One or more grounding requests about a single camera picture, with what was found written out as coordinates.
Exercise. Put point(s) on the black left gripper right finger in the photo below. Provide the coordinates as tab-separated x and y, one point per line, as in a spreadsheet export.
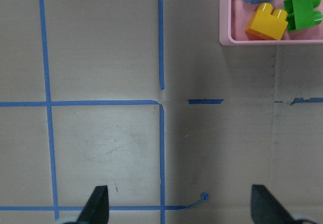
265	208

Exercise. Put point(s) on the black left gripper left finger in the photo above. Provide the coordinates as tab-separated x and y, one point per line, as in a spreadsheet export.
96	210

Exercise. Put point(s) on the yellow toy block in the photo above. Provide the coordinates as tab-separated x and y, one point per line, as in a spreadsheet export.
267	23

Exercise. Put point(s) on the green toy block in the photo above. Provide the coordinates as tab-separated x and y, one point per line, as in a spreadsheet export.
302	14

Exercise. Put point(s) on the pink plastic box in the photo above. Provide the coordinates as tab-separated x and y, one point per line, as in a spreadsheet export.
236	14

